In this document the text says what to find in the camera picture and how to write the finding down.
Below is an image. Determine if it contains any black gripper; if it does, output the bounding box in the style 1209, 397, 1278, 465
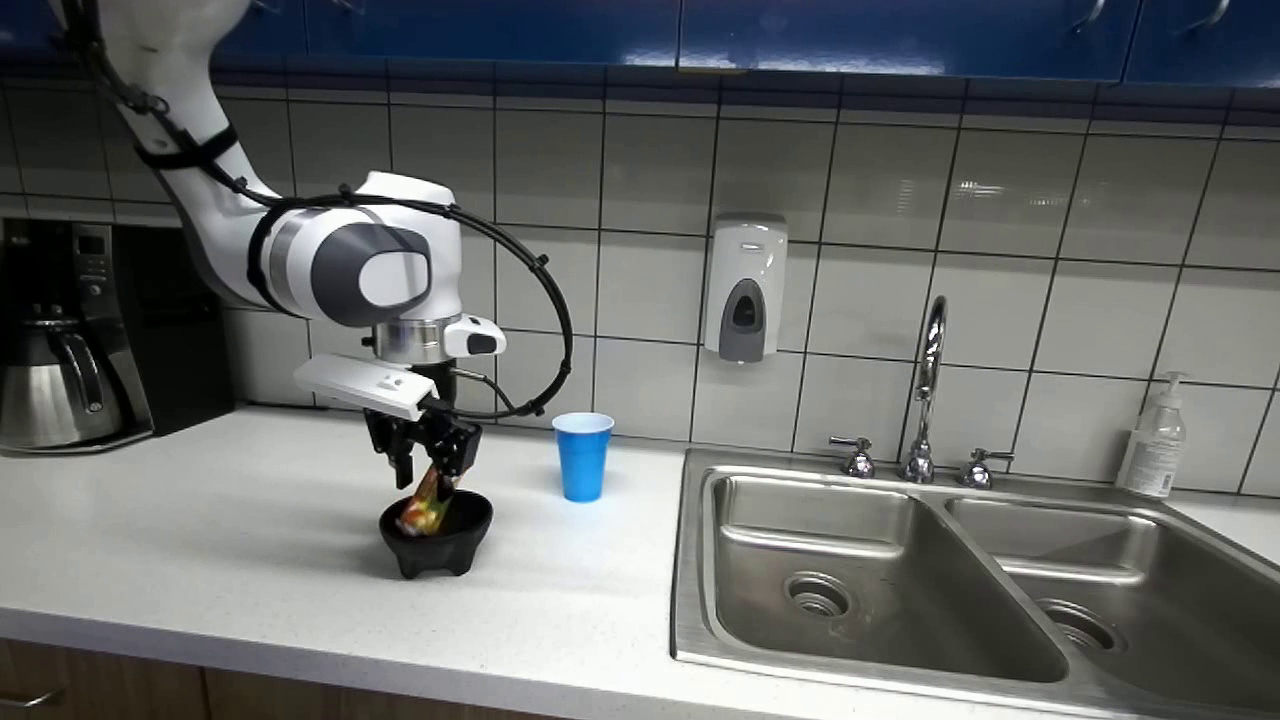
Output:
361, 397, 486, 509

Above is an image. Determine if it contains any yellow orange snack bar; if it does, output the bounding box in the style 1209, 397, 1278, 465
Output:
396, 465, 455, 540

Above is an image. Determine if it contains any black footed bowl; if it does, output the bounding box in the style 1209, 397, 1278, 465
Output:
377, 485, 496, 585

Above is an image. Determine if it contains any blue plastic cup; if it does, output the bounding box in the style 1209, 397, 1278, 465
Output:
548, 407, 622, 509

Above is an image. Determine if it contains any brown wooden drawer front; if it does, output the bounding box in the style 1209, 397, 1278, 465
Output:
0, 636, 211, 720
201, 665, 538, 720

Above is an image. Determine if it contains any black coffee maker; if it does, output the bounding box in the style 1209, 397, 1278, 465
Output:
0, 215, 240, 460

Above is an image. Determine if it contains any steel coffee carafe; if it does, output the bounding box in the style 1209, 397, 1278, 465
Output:
0, 312, 132, 454

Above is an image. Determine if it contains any blue cabinet door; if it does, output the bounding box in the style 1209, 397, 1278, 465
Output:
211, 0, 684, 71
676, 0, 1142, 84
1125, 0, 1280, 94

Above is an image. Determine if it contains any chrome faucet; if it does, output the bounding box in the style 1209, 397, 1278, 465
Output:
898, 292, 951, 485

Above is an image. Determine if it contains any stainless steel double sink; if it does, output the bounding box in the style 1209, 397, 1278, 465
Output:
670, 443, 1280, 720

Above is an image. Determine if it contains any clear pump bottle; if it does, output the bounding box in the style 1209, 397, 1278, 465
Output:
1112, 371, 1191, 503

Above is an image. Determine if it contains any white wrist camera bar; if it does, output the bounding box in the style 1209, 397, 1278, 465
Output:
287, 354, 446, 425

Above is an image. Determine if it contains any white wall soap dispenser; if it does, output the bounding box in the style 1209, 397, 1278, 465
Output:
699, 215, 794, 370

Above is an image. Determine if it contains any chrome faucet handle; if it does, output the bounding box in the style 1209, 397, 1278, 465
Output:
823, 434, 884, 480
962, 443, 1017, 491

